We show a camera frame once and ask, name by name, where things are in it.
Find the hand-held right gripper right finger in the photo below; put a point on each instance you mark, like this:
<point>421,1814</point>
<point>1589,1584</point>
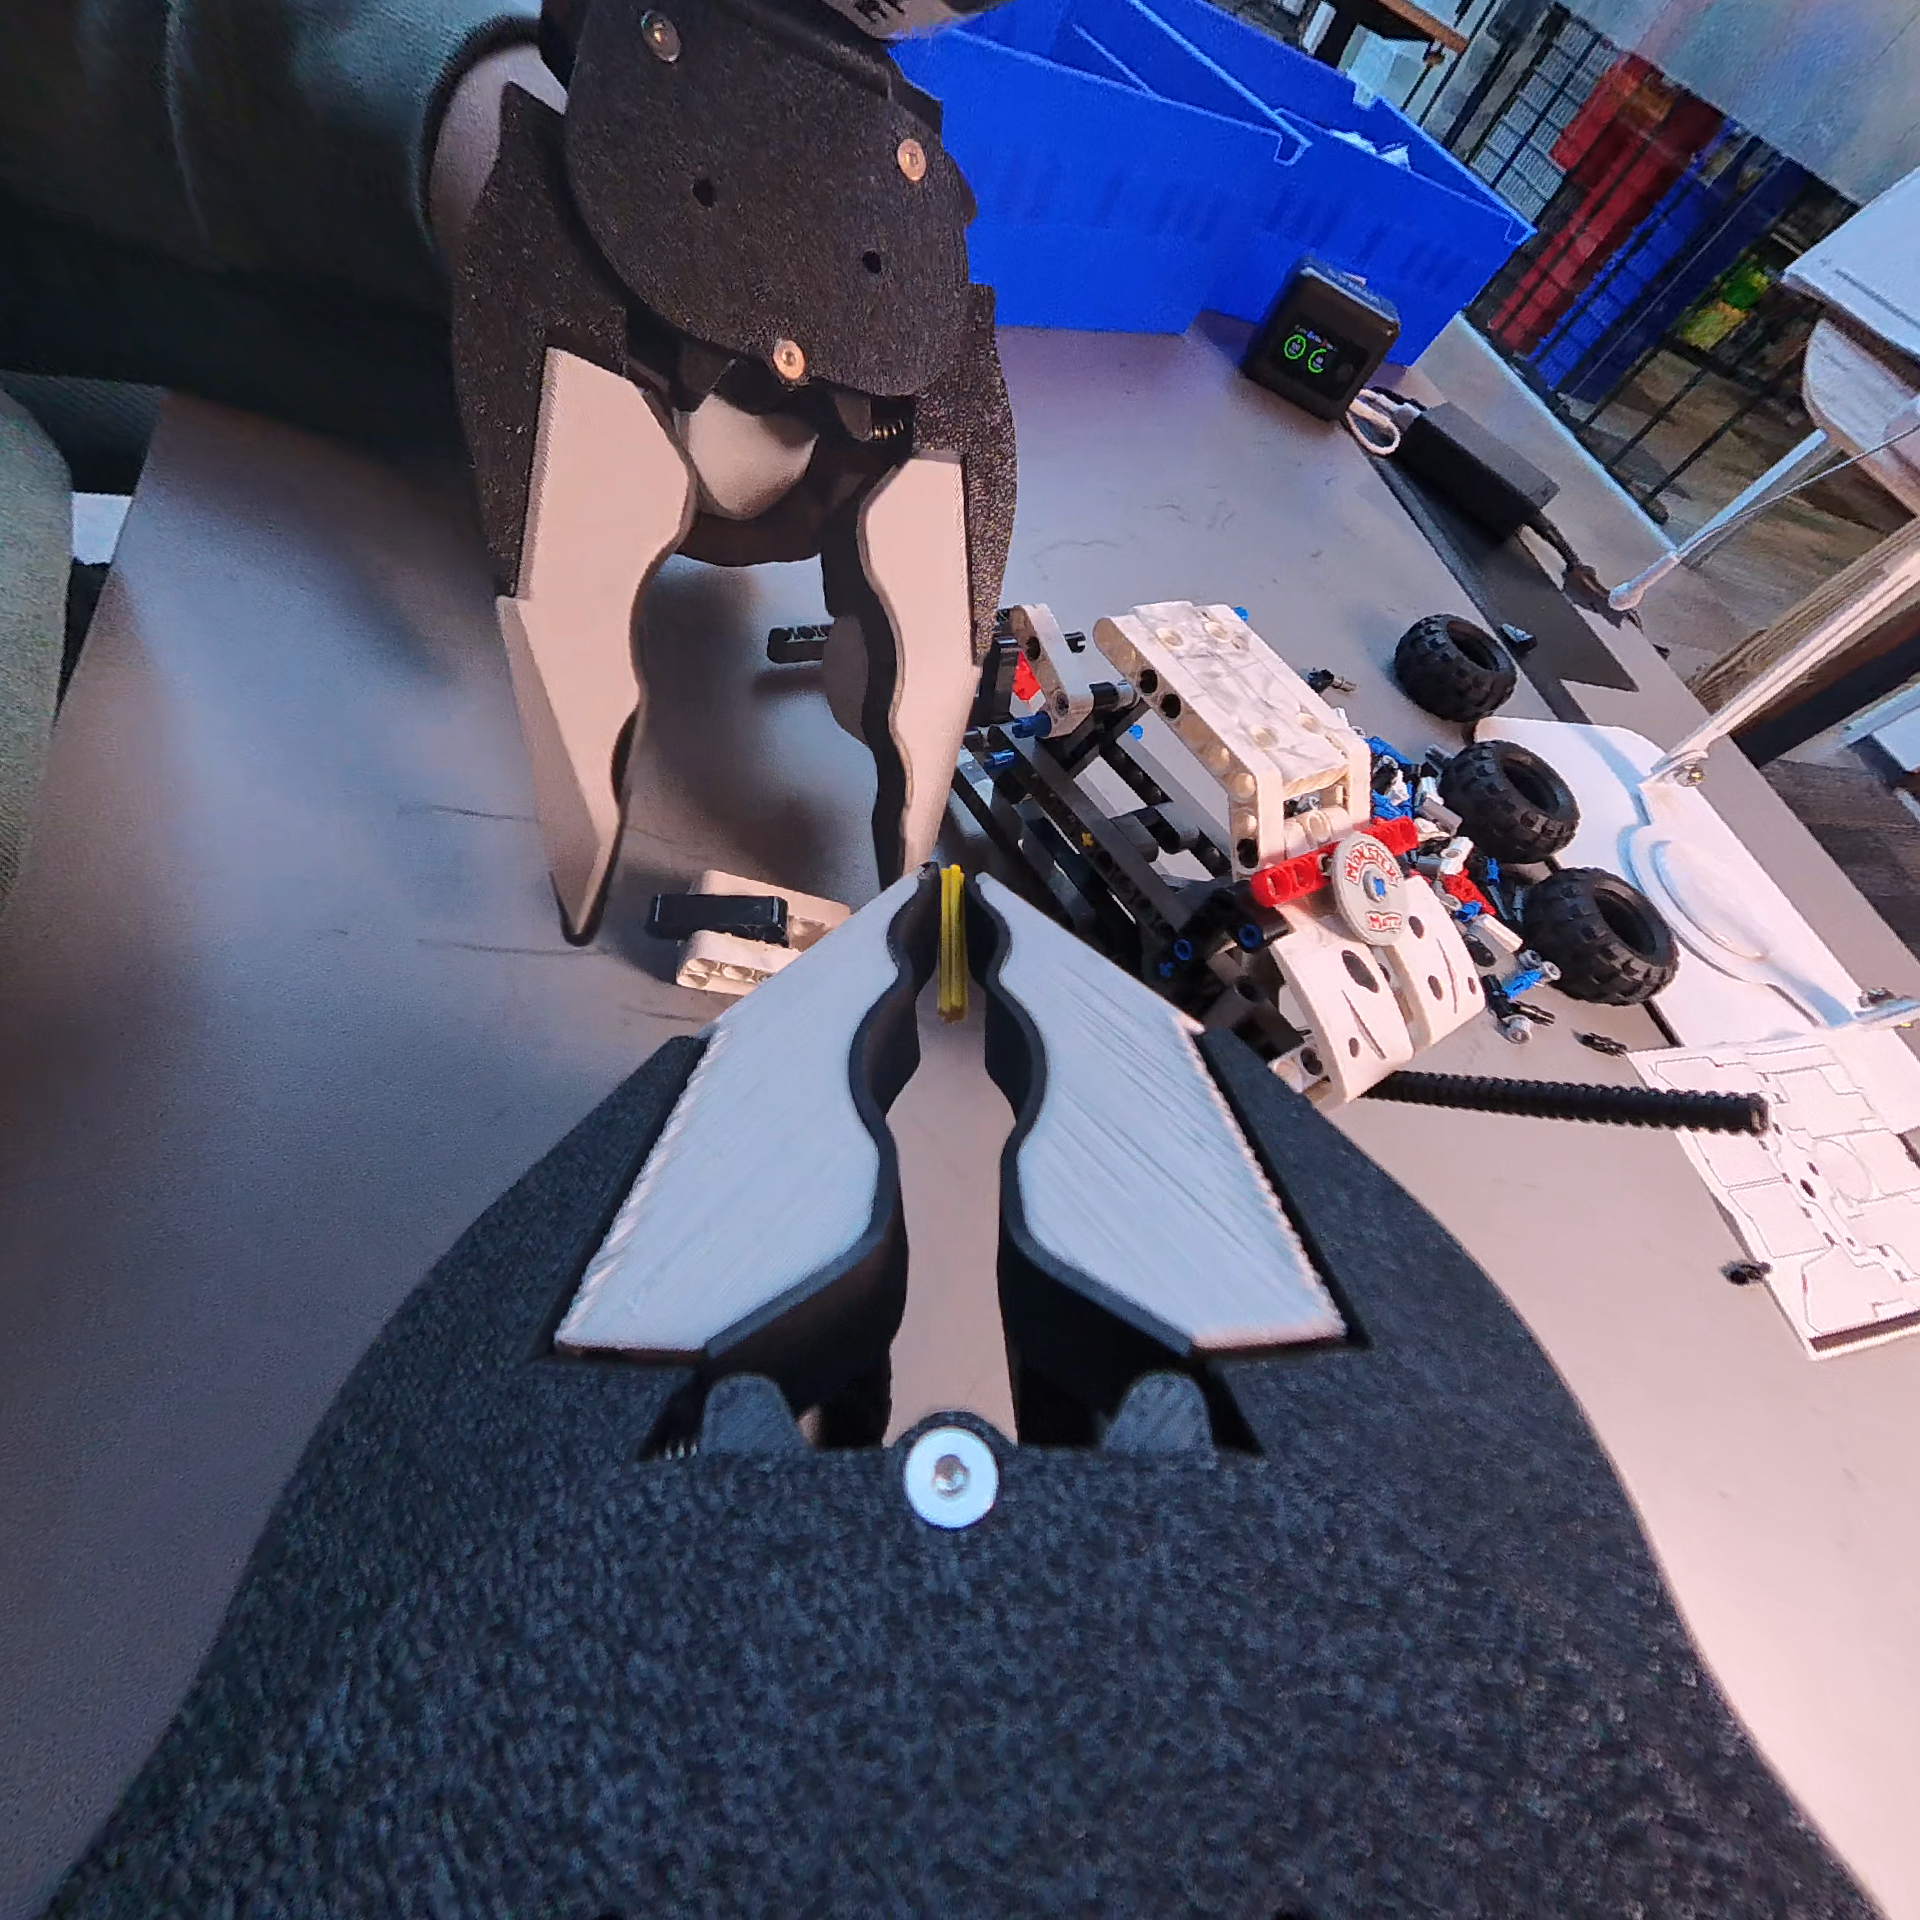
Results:
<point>1155,1171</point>

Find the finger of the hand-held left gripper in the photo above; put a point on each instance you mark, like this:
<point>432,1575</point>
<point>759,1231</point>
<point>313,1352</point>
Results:
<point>578,601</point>
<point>923,630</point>

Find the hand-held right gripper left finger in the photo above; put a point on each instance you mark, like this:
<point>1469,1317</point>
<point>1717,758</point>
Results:
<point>751,1155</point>

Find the white toy building beam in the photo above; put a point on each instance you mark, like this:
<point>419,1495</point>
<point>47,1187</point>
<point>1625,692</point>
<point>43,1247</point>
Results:
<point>734,969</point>

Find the yellow toy axle rod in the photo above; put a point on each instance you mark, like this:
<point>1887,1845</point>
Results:
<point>953,944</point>

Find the person's left forearm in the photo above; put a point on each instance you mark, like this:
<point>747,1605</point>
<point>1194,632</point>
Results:
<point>225,151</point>

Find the grey desk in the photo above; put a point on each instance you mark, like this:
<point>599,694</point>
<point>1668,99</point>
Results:
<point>301,750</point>

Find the white and black toy truck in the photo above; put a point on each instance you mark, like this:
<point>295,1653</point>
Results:
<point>1275,781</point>

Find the pile of small toy parts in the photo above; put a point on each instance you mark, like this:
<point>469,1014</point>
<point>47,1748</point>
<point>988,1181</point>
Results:
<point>1463,885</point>

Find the black charger with green display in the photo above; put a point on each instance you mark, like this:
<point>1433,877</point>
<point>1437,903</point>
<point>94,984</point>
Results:
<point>1320,338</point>

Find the black toy tyre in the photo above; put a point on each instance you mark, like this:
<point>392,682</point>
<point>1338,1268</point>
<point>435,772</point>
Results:
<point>1508,800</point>
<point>1598,933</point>
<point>1452,668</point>

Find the black power adapter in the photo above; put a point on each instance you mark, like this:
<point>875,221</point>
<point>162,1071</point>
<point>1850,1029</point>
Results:
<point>1479,464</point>

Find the white stand base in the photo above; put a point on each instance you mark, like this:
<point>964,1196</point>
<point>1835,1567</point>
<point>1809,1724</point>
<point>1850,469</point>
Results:
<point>1710,901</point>

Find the printed instruction sheet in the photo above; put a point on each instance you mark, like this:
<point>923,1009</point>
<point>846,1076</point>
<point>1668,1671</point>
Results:
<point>1815,1200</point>

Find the clear acrylic rod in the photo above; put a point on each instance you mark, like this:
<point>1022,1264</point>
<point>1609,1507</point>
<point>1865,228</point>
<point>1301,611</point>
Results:
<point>1754,518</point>

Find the white side table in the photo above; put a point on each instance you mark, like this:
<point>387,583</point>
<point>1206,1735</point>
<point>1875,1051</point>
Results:
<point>1860,255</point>

